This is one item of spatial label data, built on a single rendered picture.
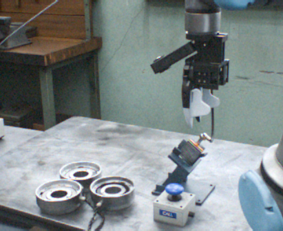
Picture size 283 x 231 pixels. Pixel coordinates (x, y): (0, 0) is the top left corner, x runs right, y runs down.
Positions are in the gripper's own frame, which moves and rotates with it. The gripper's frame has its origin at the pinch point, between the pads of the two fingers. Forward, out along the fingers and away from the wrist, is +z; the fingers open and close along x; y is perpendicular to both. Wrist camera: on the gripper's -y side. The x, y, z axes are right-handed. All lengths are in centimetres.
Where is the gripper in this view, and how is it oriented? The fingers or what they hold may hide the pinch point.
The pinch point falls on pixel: (191, 119)
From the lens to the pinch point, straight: 108.8
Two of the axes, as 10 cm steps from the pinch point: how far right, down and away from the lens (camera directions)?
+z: 0.2, 9.5, 3.3
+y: 8.8, 1.3, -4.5
